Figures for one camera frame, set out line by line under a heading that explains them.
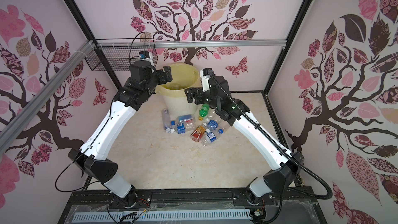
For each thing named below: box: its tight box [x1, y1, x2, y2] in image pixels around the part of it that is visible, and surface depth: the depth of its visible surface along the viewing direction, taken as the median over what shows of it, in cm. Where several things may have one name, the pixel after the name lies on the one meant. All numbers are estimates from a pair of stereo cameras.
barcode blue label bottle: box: [201, 128, 217, 147], surface depth 92 cm
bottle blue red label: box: [176, 114, 196, 125], surface depth 103 cm
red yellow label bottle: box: [190, 122, 208, 143], surface depth 94 cm
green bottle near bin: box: [198, 103, 210, 121], surface depth 106 cm
